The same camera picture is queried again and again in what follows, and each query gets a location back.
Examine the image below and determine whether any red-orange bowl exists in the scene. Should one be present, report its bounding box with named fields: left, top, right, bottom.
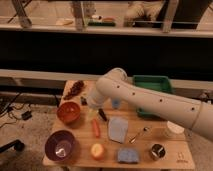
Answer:
left=57, top=102, right=80, bottom=124

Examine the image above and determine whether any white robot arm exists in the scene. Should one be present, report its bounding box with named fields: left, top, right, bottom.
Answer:
left=87, top=68, right=213, bottom=142

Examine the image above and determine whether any small dark metal clip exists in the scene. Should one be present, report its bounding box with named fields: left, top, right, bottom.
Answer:
left=80, top=96, right=87, bottom=105

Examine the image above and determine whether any small blue cup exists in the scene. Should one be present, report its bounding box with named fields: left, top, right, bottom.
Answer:
left=111, top=99, right=120, bottom=109

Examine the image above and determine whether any light blue cloth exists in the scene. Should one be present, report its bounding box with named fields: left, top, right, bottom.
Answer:
left=108, top=117, right=128, bottom=143

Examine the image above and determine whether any bunch of dark grapes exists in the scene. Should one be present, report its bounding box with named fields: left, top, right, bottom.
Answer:
left=64, top=80, right=84, bottom=100

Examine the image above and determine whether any red yellow apple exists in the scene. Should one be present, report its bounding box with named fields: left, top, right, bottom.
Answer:
left=90, top=143, right=105, bottom=160

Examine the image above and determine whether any purple bowl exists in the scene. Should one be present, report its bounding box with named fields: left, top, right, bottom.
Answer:
left=45, top=130, right=77, bottom=162

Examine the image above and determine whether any metal spoon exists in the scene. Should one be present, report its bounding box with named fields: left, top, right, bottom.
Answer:
left=129, top=127, right=150, bottom=144

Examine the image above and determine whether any blue sponge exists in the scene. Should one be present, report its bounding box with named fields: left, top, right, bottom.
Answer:
left=117, top=148, right=139, bottom=164

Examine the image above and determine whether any black power adapter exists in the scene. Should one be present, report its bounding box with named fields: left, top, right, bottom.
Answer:
left=21, top=111, right=32, bottom=121

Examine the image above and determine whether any green plastic tray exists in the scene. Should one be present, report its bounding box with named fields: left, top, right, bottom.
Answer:
left=132, top=74, right=176, bottom=119

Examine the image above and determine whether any black chair leg caster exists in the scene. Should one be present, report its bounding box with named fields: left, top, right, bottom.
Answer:
left=0, top=140, right=25, bottom=153

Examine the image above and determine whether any black handled knife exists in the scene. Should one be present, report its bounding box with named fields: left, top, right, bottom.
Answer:
left=98, top=109, right=107, bottom=121

